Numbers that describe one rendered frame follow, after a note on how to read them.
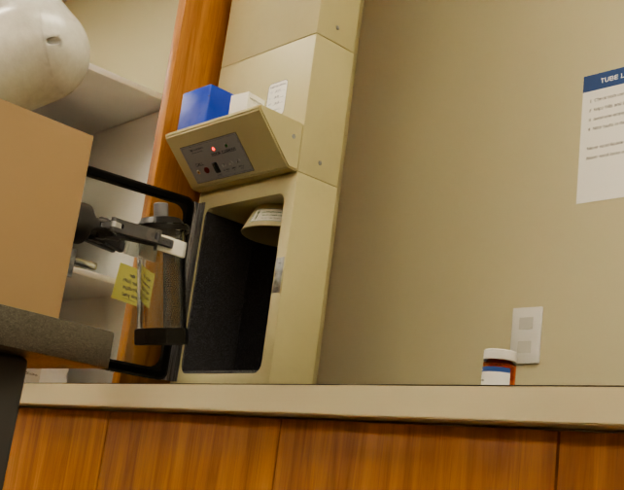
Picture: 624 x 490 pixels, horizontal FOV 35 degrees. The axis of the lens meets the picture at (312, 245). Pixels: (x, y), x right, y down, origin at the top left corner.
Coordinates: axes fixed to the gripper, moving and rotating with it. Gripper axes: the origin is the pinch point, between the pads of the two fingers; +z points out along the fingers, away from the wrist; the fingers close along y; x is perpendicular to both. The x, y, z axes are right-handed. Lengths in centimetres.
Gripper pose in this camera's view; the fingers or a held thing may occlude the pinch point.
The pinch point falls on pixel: (158, 249)
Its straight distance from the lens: 190.4
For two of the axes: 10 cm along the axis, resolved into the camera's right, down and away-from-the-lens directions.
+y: -6.8, 1.0, 7.2
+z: 7.2, 2.7, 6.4
